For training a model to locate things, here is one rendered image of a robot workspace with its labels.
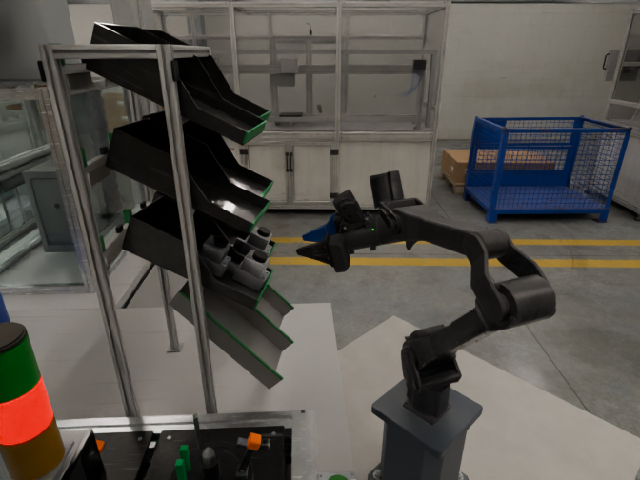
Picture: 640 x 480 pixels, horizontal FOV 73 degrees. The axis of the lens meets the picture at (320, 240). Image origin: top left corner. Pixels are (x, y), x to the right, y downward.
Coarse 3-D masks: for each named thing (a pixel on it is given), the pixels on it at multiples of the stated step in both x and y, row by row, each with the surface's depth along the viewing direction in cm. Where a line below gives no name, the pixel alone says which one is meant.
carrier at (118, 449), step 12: (108, 432) 84; (120, 432) 84; (132, 432) 84; (144, 432) 84; (108, 444) 82; (120, 444) 82; (132, 444) 82; (144, 444) 82; (108, 456) 79; (120, 456) 79; (132, 456) 79; (144, 456) 80; (108, 468) 77; (120, 468) 77; (132, 468) 77
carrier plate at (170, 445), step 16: (176, 432) 84; (192, 432) 84; (208, 432) 84; (224, 432) 84; (240, 432) 84; (256, 432) 84; (272, 432) 84; (160, 448) 81; (176, 448) 81; (192, 448) 81; (272, 448) 81; (160, 464) 78; (256, 464) 78; (272, 464) 78
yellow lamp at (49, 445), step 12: (48, 432) 43; (0, 444) 41; (24, 444) 41; (36, 444) 42; (48, 444) 43; (60, 444) 45; (12, 456) 41; (24, 456) 42; (36, 456) 42; (48, 456) 43; (60, 456) 45; (12, 468) 42; (24, 468) 42; (36, 468) 43; (48, 468) 43
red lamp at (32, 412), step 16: (16, 400) 39; (32, 400) 41; (48, 400) 43; (0, 416) 39; (16, 416) 40; (32, 416) 41; (48, 416) 43; (0, 432) 40; (16, 432) 40; (32, 432) 41
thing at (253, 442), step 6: (240, 438) 71; (252, 438) 71; (258, 438) 71; (240, 444) 70; (246, 444) 71; (252, 444) 70; (258, 444) 70; (246, 450) 72; (252, 450) 71; (246, 456) 71; (240, 462) 73; (246, 462) 72; (240, 468) 72; (246, 468) 73
